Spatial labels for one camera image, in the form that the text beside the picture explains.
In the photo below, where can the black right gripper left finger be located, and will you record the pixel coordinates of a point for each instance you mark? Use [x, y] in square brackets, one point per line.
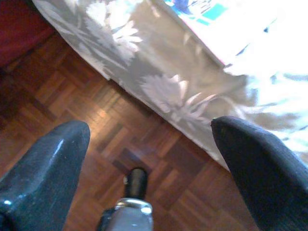
[43, 173]

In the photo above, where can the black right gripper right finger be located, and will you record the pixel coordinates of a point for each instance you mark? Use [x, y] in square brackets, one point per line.
[264, 173]

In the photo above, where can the colourful children's book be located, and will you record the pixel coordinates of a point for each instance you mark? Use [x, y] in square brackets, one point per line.
[216, 31]

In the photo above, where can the large red cushion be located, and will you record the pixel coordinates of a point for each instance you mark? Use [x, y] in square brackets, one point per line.
[16, 29]

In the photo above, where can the beige floral bedspread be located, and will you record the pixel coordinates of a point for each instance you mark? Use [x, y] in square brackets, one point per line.
[168, 60]

